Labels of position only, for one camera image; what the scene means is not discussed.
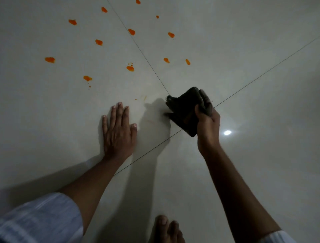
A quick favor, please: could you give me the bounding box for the person's left hand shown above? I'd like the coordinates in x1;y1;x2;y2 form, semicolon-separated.
102;102;138;162

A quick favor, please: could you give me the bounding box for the person's right hand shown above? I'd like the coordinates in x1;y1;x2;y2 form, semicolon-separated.
194;89;222;157

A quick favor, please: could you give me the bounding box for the dark cleaning cloth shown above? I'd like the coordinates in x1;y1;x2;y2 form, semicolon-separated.
164;87;213;138

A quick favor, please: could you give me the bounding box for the person's left forearm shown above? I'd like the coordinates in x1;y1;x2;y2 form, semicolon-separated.
59;155;133;234

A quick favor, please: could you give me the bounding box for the person's right forearm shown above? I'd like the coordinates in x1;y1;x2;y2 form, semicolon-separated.
200;146;282;243

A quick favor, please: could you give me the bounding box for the scatter of orange sauce spots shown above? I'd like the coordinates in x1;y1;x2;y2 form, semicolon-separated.
44;0;191;102

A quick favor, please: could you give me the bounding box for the person's bare foot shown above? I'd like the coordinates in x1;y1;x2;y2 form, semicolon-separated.
153;215;186;243

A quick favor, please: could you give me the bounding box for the white striped left sleeve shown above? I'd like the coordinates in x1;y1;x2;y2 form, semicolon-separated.
0;192;84;243

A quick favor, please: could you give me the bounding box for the white striped sleeve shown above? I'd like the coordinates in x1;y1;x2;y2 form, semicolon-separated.
0;192;84;243
257;230;298;243

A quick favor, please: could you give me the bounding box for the white striped right sleeve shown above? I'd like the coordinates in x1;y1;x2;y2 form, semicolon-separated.
257;230;298;243

